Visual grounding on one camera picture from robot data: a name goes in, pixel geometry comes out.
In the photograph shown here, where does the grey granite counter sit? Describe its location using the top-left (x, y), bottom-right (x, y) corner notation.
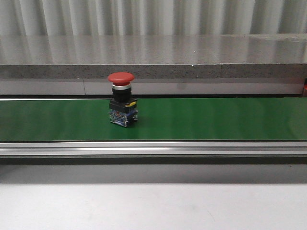
top-left (0, 34), bottom-right (307, 97)

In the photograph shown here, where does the red push button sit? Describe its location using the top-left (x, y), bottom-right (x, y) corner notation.
top-left (107, 72), bottom-right (138, 127)

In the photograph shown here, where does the green conveyor belt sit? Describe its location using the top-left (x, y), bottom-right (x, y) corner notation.
top-left (0, 97), bottom-right (307, 164)

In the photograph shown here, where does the white pleated curtain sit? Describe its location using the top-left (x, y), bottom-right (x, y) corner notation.
top-left (0, 0), bottom-right (307, 35)

